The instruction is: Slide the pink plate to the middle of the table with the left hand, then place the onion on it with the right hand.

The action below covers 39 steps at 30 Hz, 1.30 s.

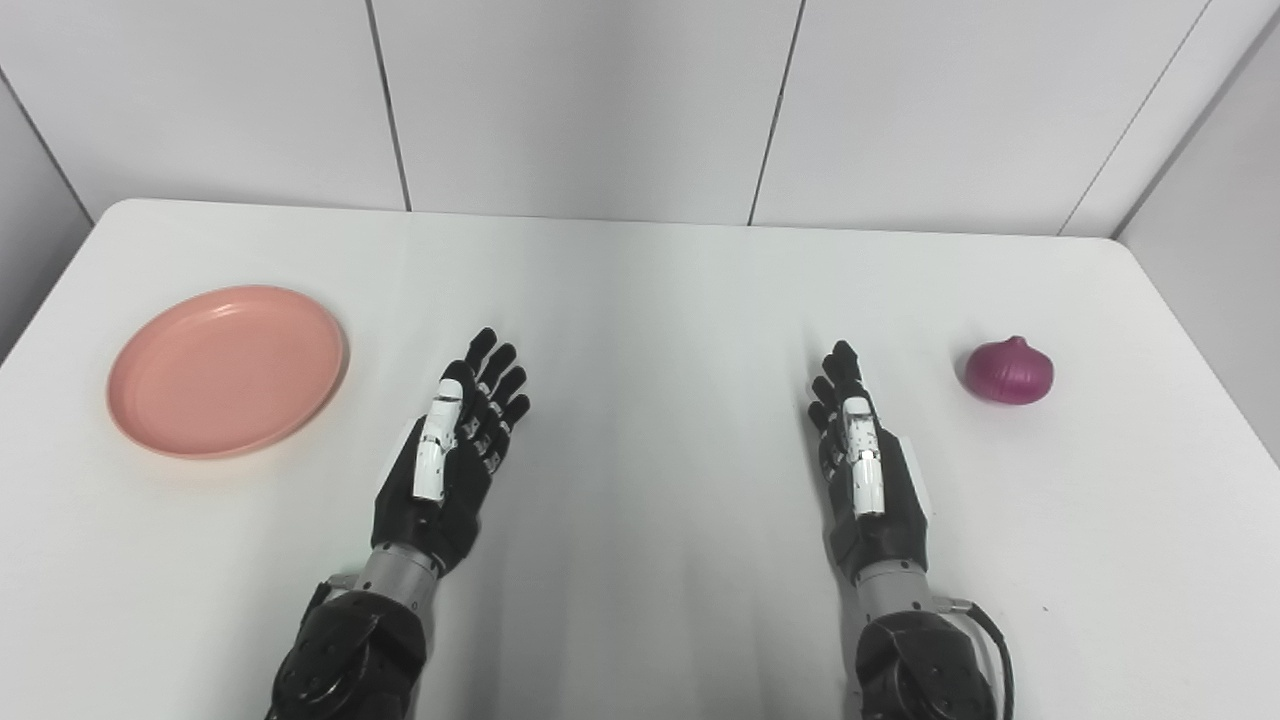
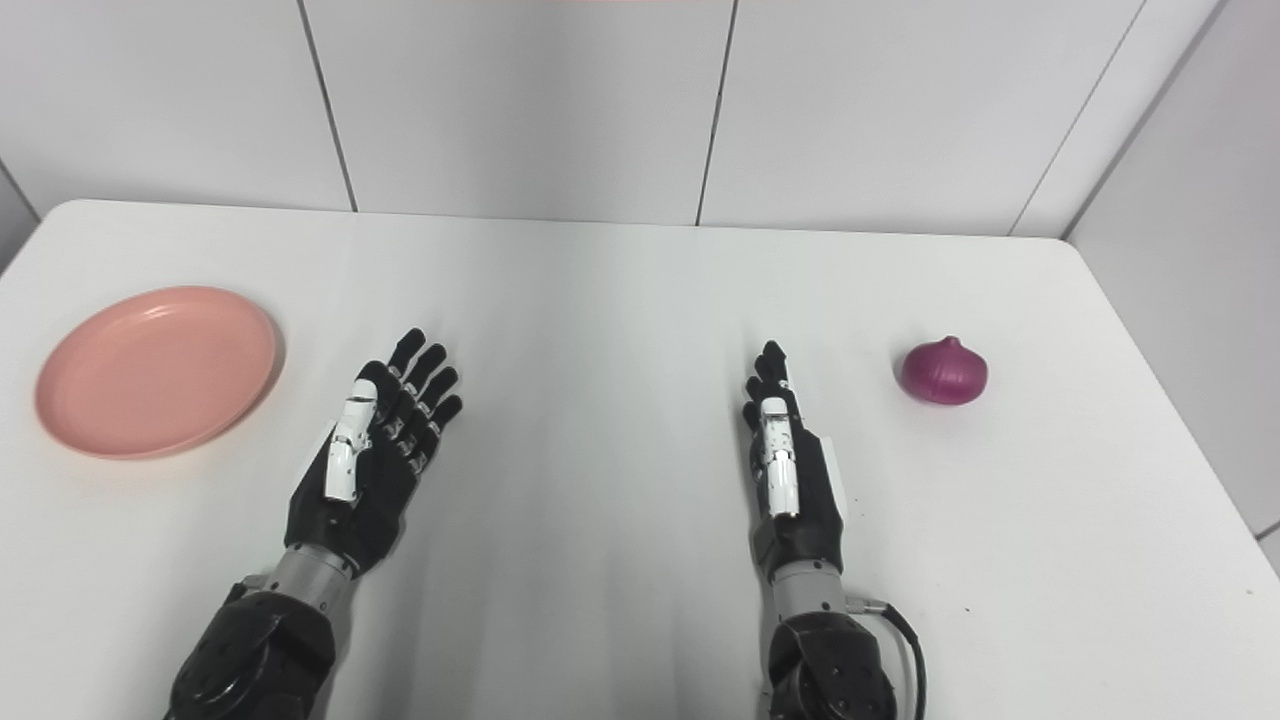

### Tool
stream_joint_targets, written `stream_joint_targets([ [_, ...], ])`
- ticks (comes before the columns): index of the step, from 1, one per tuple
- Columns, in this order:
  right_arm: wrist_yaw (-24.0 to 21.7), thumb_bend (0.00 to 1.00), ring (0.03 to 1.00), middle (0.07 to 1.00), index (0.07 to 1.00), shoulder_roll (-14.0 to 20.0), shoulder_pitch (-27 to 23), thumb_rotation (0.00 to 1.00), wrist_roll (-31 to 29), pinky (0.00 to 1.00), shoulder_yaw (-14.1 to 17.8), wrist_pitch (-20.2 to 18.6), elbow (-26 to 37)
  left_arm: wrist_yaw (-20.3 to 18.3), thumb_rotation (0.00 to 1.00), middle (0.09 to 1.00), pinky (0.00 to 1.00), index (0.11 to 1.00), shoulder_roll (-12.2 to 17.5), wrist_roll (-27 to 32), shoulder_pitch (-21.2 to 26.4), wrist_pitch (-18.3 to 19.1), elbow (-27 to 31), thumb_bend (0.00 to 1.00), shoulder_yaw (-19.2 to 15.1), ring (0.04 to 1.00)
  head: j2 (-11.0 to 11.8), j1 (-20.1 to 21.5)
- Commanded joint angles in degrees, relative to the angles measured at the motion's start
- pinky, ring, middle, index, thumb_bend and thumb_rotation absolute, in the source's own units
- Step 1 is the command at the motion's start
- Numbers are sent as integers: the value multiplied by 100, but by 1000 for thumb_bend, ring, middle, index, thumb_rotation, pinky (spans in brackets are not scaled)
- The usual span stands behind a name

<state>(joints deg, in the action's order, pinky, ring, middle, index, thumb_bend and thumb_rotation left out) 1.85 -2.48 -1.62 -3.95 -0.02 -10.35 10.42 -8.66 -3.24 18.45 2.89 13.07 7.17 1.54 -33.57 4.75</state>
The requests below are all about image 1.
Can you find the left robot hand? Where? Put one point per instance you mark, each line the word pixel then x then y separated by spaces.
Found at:
pixel 455 480

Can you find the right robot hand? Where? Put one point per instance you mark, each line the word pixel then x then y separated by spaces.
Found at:
pixel 870 480

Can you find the purple red onion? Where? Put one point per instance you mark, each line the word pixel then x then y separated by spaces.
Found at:
pixel 1009 370

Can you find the pink round plate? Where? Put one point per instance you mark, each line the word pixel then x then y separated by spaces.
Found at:
pixel 228 371

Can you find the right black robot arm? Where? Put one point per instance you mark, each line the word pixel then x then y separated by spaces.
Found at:
pixel 920 650

